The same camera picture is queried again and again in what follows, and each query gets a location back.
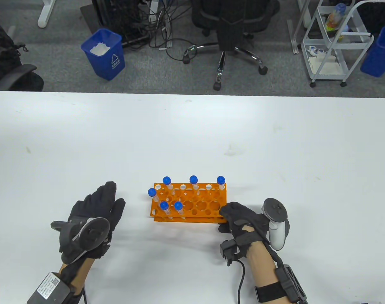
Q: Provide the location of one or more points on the person's left hand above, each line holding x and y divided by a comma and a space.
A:
100, 202

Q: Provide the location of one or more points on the person's right hand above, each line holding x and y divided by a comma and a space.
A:
243, 221

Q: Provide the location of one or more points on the orange test tube rack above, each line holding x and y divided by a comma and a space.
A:
192, 217

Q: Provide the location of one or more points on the person's right forearm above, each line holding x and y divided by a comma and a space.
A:
262, 269

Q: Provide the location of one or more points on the person's left forearm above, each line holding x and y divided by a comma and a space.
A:
81, 272

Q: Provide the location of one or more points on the grey left hand controller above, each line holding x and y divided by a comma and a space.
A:
94, 231

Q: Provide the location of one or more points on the grey hand controller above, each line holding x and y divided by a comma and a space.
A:
94, 231
274, 209

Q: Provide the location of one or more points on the grey right hand controller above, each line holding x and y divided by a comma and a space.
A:
274, 209

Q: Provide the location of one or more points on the black labelled battery box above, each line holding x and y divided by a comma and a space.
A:
48, 289

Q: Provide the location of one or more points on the blue bin with recycling symbol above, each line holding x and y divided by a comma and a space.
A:
106, 66

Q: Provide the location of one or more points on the white paper waste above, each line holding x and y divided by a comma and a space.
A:
99, 49

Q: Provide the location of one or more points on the black chair with armrest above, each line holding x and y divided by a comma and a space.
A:
18, 71

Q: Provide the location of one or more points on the white rolling cart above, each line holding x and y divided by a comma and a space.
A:
327, 68

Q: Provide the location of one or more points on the black computer equipment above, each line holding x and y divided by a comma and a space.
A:
116, 19

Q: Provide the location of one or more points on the white blue tape roll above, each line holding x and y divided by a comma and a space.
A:
320, 51
312, 49

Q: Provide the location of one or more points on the black office chair chrome base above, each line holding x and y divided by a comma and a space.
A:
233, 31

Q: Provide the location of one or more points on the white desk leg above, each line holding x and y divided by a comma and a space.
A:
46, 15
293, 38

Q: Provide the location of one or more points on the white power strip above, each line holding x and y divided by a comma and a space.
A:
153, 12

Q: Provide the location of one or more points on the plain blue bin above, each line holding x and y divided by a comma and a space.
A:
379, 53

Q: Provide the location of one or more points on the colourful plastic bottle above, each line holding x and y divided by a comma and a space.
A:
335, 15

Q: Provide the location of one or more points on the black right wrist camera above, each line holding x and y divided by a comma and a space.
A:
228, 250

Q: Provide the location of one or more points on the black lattice tracker mount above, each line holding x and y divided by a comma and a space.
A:
290, 283

